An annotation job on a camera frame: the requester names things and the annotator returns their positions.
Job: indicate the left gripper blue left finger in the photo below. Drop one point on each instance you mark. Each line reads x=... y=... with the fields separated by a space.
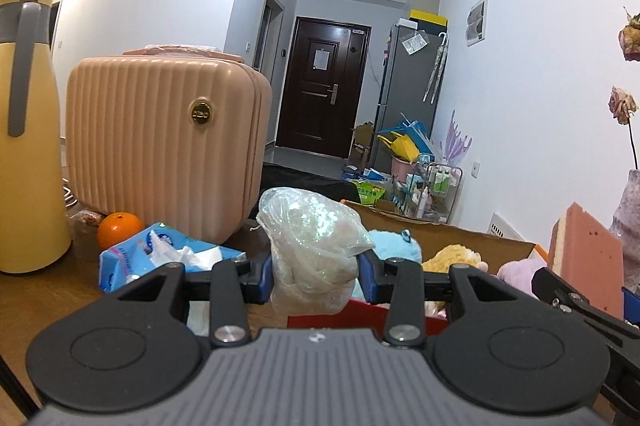
x=259 y=282

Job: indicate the blue plush toy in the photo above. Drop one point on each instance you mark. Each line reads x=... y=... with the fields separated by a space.
x=388 y=244

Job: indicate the wall picture frame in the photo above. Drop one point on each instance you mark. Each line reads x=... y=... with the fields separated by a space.
x=475 y=31

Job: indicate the pink textured vase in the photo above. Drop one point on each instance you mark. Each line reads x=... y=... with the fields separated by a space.
x=626 y=227

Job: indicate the grey refrigerator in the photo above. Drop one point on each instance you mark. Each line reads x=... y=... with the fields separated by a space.
x=410 y=86

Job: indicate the pink layered sponge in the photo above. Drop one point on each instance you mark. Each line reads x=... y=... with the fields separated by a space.
x=586 y=256

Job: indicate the black chair back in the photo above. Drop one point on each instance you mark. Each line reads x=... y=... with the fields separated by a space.
x=305 y=186

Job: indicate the dark brown door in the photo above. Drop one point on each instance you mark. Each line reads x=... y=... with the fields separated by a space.
x=322 y=86

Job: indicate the yellow box on fridge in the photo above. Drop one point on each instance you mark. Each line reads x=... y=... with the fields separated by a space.
x=428 y=18

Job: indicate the blue and yellow bags pile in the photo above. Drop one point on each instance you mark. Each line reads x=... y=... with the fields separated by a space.
x=407 y=141

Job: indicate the wire storage cart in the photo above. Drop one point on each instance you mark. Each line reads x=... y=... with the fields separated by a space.
x=428 y=192

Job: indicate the iridescent white mesh bag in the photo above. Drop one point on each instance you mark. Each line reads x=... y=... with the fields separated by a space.
x=314 y=244

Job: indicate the yellow thermos jug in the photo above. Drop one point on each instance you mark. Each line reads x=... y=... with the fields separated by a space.
x=34 y=229

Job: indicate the purple decorative plant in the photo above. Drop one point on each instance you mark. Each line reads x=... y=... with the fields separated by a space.
x=456 y=144

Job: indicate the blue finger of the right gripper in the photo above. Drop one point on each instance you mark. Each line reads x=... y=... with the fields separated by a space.
x=631 y=305

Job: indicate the dried pink roses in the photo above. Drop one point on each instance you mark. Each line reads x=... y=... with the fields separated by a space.
x=623 y=104

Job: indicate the yellow plush toy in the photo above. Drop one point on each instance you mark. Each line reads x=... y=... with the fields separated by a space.
x=448 y=256

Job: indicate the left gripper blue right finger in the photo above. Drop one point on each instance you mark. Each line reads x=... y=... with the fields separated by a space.
x=376 y=278

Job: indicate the pink ribbed suitcase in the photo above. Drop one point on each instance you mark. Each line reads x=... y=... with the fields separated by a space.
x=173 y=140

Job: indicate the blue soft tissue pack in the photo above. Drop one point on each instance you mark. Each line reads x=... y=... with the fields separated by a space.
x=153 y=247

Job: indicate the lilac fluffy towel roll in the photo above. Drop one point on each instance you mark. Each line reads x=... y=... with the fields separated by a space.
x=519 y=274

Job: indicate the orange fruit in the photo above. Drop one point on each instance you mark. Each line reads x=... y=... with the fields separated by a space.
x=117 y=227

